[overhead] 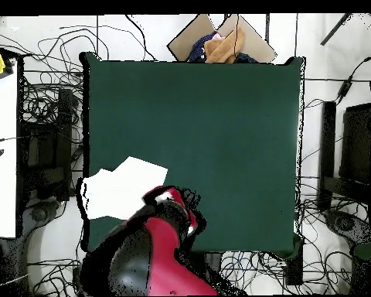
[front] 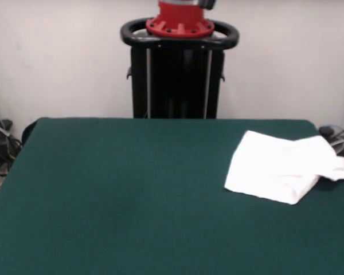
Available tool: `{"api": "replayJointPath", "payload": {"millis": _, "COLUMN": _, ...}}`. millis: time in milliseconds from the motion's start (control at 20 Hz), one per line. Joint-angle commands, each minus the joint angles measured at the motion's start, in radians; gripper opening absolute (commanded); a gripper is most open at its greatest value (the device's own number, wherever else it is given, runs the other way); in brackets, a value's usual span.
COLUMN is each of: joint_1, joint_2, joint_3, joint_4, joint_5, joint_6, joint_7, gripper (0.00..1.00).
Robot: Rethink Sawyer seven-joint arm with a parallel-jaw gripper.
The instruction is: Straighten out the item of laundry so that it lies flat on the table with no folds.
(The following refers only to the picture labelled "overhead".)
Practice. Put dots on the white printed T-shirt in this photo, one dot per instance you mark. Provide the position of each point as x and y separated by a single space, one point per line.
117 188

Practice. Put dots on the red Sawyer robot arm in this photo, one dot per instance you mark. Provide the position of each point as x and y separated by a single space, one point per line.
160 256

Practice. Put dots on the dark green table cloth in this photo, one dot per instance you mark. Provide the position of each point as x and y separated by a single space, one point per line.
204 123

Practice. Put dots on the black computer tower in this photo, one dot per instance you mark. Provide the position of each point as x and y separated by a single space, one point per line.
46 148

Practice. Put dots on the grey swivel chair base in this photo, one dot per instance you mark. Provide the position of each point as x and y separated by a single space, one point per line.
38 214
346 222

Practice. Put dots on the dark blue garment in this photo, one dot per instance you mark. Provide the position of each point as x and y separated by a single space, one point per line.
198 49

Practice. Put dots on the tan folded garment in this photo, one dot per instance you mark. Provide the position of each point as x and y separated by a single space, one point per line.
225 48

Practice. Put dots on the black upright stand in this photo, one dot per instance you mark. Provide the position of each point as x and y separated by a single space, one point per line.
327 139

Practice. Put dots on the open cardboard box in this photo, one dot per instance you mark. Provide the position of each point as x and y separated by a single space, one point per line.
256 43

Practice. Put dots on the white desk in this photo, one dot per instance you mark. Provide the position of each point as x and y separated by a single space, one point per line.
1 154

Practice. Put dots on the black power adapter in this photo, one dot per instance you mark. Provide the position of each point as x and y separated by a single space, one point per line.
343 89

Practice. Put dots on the black thin rod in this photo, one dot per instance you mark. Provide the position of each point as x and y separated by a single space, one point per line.
335 29

